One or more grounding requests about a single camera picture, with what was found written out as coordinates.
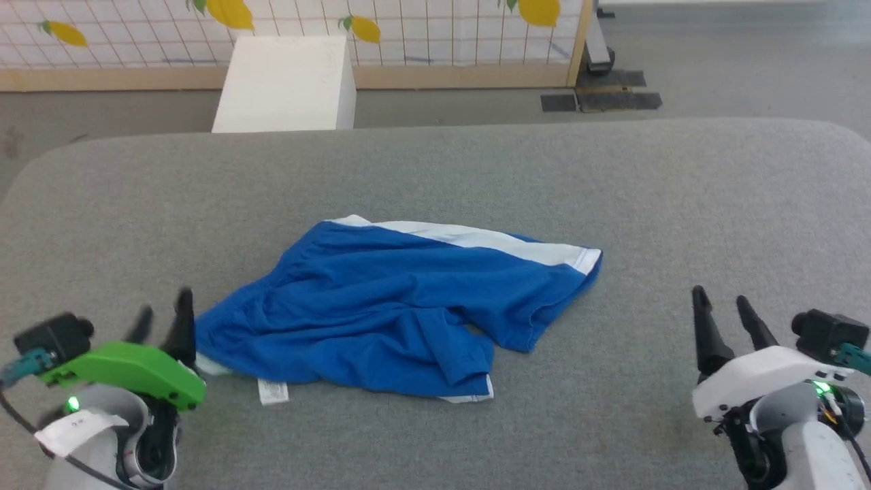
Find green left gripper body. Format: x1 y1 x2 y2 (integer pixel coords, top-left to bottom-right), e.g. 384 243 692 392
37 340 207 412

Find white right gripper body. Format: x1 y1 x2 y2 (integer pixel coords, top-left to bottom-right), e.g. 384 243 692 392
692 345 853 423

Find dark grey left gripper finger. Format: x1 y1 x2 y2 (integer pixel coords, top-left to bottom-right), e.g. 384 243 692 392
162 288 198 372
125 306 154 345

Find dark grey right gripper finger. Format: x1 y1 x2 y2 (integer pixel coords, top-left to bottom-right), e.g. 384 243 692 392
691 285 736 383
736 295 780 353

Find blue shorts with white waistband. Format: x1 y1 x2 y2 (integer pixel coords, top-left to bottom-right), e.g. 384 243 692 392
194 215 604 406

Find white paper tag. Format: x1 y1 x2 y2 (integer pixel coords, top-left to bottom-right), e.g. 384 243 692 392
34 408 130 458

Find white rectangular box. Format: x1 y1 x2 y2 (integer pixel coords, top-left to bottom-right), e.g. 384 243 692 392
212 35 357 133

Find white board on metal stand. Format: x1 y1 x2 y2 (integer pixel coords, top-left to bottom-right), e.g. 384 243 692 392
584 0 617 75

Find lemon print partition screen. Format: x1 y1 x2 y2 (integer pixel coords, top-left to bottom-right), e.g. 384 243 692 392
0 0 597 93

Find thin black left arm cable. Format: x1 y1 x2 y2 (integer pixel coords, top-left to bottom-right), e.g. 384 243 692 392
0 388 130 490

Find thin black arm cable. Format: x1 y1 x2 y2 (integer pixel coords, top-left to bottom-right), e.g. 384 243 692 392
827 402 871 485
0 388 130 490

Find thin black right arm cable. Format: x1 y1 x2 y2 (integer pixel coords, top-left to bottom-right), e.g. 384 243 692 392
827 402 871 485

